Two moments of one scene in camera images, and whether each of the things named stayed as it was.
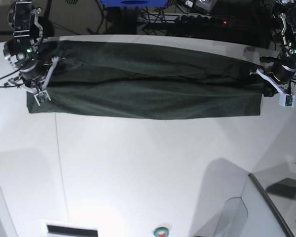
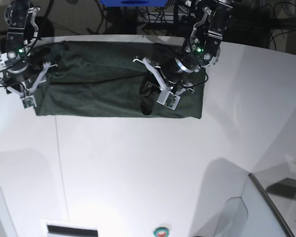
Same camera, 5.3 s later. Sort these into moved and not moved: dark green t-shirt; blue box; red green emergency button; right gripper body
Moved: right gripper body; dark green t-shirt
Not moved: blue box; red green emergency button
